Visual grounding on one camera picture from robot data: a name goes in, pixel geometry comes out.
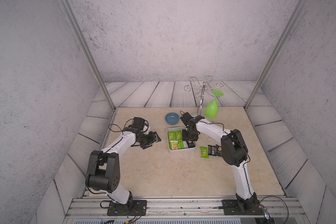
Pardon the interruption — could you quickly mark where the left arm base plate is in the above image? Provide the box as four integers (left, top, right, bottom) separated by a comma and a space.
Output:
107, 200, 147, 217

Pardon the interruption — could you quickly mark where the yellow-green cookie packet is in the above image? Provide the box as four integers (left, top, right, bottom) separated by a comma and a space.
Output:
169, 141, 179, 150

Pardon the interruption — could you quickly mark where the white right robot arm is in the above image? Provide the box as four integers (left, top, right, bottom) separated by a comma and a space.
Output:
180, 112, 259, 214

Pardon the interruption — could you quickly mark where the black cookie packet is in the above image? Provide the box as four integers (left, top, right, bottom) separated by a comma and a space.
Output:
208, 145, 217, 156
216, 145, 222, 157
186, 141, 196, 148

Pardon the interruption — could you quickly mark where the chrome wine glass rack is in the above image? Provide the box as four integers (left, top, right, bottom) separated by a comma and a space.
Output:
184, 76, 224, 115

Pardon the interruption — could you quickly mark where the blue ceramic bowl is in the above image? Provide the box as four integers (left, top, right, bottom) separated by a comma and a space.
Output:
165, 113, 180, 125

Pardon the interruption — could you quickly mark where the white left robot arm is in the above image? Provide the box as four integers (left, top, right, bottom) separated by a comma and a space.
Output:
85, 117, 161, 207

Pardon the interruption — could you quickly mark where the green plastic wine glass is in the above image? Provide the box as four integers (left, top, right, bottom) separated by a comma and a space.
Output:
204, 90, 224, 119

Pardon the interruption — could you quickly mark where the green cookie packet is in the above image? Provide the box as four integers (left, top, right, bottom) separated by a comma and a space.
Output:
168, 131, 176, 141
200, 147, 209, 158

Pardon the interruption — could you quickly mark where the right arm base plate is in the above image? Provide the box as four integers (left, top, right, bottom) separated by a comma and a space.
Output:
222, 199, 265, 217

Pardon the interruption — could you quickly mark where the aluminium frame rail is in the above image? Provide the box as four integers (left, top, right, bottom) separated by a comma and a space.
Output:
64, 196, 310, 224

